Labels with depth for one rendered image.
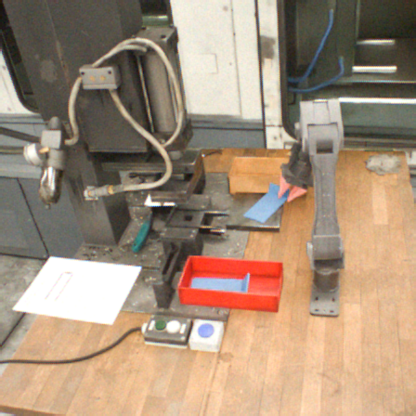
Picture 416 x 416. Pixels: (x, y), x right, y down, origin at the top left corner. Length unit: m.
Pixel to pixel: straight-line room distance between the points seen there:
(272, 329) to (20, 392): 0.60
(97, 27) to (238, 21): 0.73
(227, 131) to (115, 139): 0.76
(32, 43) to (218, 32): 0.77
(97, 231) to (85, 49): 0.56
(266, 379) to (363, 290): 0.35
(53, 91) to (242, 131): 0.87
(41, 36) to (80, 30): 0.10
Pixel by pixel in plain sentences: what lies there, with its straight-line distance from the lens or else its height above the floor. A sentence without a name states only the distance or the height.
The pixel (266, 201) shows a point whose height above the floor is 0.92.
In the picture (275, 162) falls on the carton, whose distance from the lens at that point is 1.69.
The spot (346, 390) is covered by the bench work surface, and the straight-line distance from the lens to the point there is 1.13.
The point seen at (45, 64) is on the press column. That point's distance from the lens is 1.27.
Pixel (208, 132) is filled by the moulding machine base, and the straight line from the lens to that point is 1.98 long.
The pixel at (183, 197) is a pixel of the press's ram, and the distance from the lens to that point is 1.27.
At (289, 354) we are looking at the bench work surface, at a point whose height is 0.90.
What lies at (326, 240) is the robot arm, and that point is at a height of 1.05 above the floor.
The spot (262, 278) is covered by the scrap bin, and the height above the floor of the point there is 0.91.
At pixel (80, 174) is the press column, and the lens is 1.39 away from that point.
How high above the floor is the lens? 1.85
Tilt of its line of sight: 36 degrees down
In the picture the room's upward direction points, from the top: 8 degrees counter-clockwise
